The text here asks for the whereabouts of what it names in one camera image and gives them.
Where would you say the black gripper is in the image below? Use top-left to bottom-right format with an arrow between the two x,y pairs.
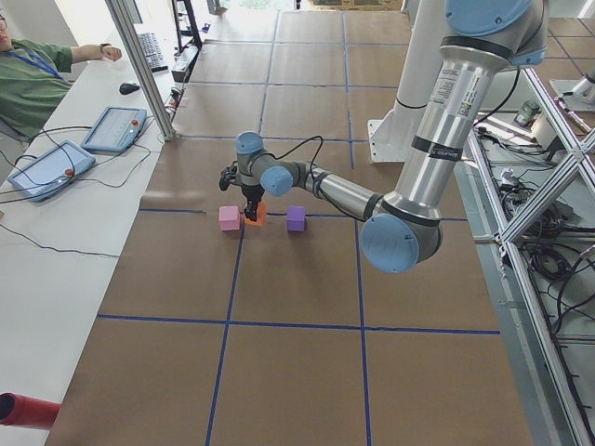
241,184 -> 262,221

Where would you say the orange foam block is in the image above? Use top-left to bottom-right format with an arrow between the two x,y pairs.
244,201 -> 268,227

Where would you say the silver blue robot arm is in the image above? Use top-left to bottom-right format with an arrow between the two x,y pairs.
219,1 -> 549,273

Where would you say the person's hand with watch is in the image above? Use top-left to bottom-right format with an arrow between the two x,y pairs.
99,44 -> 122,62

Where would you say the pink foam block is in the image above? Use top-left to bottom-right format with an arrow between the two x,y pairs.
218,205 -> 242,231

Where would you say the purple foam block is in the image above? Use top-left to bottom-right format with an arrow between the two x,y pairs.
286,205 -> 306,232

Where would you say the far blue teach pendant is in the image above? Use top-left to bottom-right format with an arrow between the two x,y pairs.
81,106 -> 148,153

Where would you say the blue teach pendant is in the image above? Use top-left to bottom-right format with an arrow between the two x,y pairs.
7,140 -> 96,202
81,106 -> 148,153

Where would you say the black computer mouse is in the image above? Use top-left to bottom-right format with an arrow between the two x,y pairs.
119,82 -> 140,96

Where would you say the black keyboard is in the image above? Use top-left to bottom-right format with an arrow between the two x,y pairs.
137,33 -> 168,72

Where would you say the near blue teach pendant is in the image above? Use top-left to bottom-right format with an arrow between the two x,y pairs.
7,140 -> 96,202

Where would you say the person in green shirt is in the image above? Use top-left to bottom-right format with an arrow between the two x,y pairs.
1,18 -> 105,138

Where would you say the red cylinder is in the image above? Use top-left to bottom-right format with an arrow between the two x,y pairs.
1,393 -> 61,430

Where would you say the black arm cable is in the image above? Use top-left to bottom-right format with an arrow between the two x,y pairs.
271,135 -> 325,174

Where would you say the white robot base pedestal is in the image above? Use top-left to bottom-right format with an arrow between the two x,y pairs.
368,0 -> 448,164

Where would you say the aluminium frame post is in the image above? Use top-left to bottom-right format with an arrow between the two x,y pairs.
105,0 -> 177,141

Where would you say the aluminium lattice frame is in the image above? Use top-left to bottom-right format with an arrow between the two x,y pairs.
466,69 -> 594,445

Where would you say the black cable bundle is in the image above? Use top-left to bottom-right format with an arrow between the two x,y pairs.
492,166 -> 595,373

